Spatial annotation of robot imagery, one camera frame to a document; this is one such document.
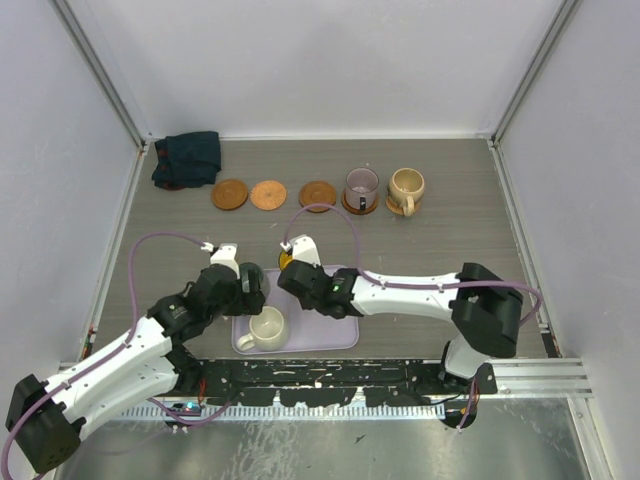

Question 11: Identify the grey ceramic mug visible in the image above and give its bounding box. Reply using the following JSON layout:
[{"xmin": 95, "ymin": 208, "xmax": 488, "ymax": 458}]
[{"xmin": 239, "ymin": 262, "xmax": 271, "ymax": 300}]

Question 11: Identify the yellow glass mug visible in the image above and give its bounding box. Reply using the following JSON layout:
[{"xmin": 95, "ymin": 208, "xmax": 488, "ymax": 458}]
[{"xmin": 278, "ymin": 252, "xmax": 292, "ymax": 270}]

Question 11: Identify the lavender plastic tray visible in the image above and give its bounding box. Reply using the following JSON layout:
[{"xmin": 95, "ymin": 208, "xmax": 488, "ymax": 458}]
[{"xmin": 231, "ymin": 268, "xmax": 359, "ymax": 355}]

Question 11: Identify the white ceramic mug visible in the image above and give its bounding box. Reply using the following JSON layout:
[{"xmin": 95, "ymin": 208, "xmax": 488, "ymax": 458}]
[{"xmin": 235, "ymin": 306, "xmax": 290, "ymax": 352}]

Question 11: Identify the brown wooden coaster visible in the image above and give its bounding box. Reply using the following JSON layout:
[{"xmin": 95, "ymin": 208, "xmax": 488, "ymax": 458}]
[
  {"xmin": 341, "ymin": 191, "xmax": 379, "ymax": 216},
  {"xmin": 211, "ymin": 179, "xmax": 249, "ymax": 211},
  {"xmin": 298, "ymin": 180, "xmax": 336, "ymax": 213}
]

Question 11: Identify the woven rattan coaster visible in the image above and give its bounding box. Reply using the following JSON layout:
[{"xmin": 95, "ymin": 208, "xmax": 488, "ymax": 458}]
[
  {"xmin": 250, "ymin": 180, "xmax": 287, "ymax": 211},
  {"xmin": 385, "ymin": 196, "xmax": 421, "ymax": 216}
]

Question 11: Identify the clear purple glass mug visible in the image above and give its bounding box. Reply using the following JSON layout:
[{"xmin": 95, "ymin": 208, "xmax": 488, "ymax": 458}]
[{"xmin": 344, "ymin": 168, "xmax": 379, "ymax": 213}]

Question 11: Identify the beige ceramic mug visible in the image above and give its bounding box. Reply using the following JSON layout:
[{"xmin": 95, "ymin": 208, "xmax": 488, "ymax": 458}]
[{"xmin": 386, "ymin": 168, "xmax": 426, "ymax": 217}]

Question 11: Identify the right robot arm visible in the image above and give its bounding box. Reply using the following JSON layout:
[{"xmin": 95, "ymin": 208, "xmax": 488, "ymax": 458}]
[{"xmin": 277, "ymin": 260, "xmax": 523, "ymax": 394}]

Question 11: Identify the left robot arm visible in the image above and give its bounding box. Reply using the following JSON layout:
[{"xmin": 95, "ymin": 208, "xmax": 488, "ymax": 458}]
[{"xmin": 1, "ymin": 262, "xmax": 266, "ymax": 478}]

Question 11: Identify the dark folded cloth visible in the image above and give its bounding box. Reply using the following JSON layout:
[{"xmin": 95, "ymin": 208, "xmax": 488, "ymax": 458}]
[{"xmin": 151, "ymin": 131, "xmax": 222, "ymax": 191}]

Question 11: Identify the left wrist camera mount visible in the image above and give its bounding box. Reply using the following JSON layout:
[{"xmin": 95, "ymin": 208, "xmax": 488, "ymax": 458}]
[{"xmin": 200, "ymin": 242, "xmax": 240, "ymax": 277}]

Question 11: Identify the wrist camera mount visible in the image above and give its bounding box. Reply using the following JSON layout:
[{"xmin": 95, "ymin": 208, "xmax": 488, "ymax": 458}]
[
  {"xmin": 200, "ymin": 242, "xmax": 240, "ymax": 277},
  {"xmin": 280, "ymin": 235, "xmax": 321, "ymax": 266}
]

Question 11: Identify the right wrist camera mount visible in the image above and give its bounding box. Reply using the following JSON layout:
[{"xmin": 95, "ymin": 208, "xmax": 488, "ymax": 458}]
[{"xmin": 280, "ymin": 235, "xmax": 321, "ymax": 266}]

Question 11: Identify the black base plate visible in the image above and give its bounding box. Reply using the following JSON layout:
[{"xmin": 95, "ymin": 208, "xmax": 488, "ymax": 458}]
[{"xmin": 156, "ymin": 359, "xmax": 470, "ymax": 408}]

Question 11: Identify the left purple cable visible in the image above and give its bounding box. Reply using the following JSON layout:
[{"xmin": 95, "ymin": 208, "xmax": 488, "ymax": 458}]
[{"xmin": 0, "ymin": 231, "xmax": 236, "ymax": 480}]

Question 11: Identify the aluminium front rail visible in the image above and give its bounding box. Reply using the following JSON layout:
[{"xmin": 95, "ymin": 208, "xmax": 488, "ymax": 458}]
[{"xmin": 48, "ymin": 357, "xmax": 593, "ymax": 401}]

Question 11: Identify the left aluminium frame post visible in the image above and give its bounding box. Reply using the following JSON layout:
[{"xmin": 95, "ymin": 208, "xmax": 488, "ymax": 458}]
[{"xmin": 50, "ymin": 0, "xmax": 147, "ymax": 149}]

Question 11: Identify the aluminium frame post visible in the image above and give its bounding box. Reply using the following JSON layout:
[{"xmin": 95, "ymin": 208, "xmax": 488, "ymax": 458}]
[
  {"xmin": 490, "ymin": 0, "xmax": 583, "ymax": 147},
  {"xmin": 50, "ymin": 0, "xmax": 147, "ymax": 149}
]

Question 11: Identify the right aluminium frame post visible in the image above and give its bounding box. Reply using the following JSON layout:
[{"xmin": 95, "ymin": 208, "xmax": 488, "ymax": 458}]
[{"xmin": 490, "ymin": 0, "xmax": 583, "ymax": 147}]

